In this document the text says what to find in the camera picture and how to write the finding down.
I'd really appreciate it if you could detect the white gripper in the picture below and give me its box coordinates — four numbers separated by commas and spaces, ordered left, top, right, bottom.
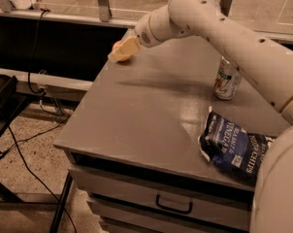
108, 5, 185, 62

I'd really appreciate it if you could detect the metal railing post right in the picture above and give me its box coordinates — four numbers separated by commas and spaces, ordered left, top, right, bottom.
219, 0, 233, 17

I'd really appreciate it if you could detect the blue kettle chips bag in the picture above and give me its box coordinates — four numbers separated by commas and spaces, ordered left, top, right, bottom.
198, 107, 276, 180

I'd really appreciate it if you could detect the silver soda can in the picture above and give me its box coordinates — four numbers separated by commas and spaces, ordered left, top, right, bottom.
213, 56, 242, 100

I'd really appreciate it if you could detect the black drawer handle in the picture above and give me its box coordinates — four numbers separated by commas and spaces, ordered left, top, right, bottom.
155, 194, 193, 215

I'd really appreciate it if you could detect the black side table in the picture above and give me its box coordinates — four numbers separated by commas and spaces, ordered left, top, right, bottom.
0, 75, 77, 233

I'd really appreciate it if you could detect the grey drawer cabinet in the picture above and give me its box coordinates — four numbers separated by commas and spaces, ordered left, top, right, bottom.
54, 37, 289, 233

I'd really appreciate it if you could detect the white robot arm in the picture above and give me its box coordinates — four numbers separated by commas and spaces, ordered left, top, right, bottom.
109, 0, 293, 233

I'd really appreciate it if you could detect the orange fruit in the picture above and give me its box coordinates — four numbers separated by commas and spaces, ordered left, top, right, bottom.
112, 41, 131, 62

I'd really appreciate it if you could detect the black power cable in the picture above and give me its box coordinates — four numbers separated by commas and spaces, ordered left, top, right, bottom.
0, 9, 81, 233

